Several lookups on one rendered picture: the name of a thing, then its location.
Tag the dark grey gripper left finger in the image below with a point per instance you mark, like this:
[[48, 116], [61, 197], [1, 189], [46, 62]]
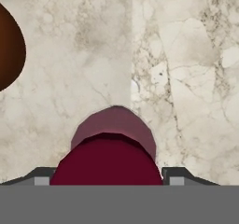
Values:
[[39, 176]]

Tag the brown round stool seat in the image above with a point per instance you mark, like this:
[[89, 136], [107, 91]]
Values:
[[9, 47]]

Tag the dark red drink bottle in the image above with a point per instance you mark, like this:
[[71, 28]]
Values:
[[109, 159]]

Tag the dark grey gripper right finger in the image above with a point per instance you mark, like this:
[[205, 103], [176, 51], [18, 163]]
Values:
[[177, 176]]

